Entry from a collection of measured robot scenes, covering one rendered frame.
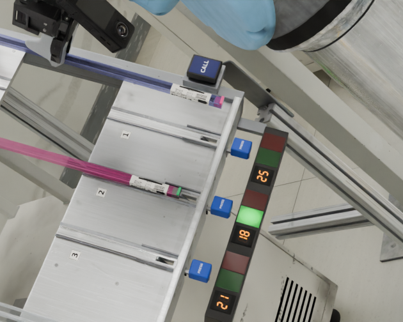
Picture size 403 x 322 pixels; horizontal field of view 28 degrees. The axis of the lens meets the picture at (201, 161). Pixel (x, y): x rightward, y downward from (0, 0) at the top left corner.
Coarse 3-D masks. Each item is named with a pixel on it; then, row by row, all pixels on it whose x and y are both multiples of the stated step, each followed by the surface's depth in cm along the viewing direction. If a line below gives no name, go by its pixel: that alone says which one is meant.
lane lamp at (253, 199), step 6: (246, 192) 126; (252, 192) 126; (258, 192) 126; (246, 198) 125; (252, 198) 125; (258, 198) 125; (264, 198) 125; (246, 204) 125; (252, 204) 125; (258, 204) 125; (264, 204) 125
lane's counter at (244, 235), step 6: (240, 228) 123; (246, 228) 123; (234, 234) 122; (240, 234) 122; (246, 234) 122; (252, 234) 122; (234, 240) 122; (240, 240) 122; (246, 240) 122; (252, 240) 122; (246, 246) 121
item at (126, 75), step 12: (0, 36) 122; (12, 48) 123; (24, 48) 122; (72, 60) 121; (84, 60) 121; (96, 72) 121; (108, 72) 120; (120, 72) 120; (132, 72) 120; (144, 84) 120; (156, 84) 120; (168, 84) 120; (216, 96) 119
